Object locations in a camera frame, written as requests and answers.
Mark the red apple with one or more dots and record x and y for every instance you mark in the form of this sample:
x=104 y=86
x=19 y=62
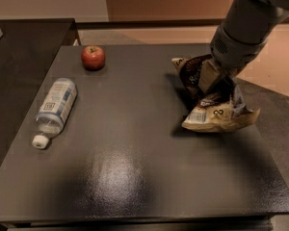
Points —
x=93 y=57

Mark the brown chip bag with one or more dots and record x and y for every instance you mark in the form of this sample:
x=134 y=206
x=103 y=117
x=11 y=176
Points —
x=222 y=109

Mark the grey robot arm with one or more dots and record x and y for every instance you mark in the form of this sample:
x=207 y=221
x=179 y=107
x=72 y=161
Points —
x=240 y=38

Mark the blue plastic water bottle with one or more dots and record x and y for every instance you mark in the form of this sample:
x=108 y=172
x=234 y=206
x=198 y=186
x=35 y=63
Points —
x=54 y=111

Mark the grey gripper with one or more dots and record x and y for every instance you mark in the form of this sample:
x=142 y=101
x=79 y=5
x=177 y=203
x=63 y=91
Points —
x=235 y=54

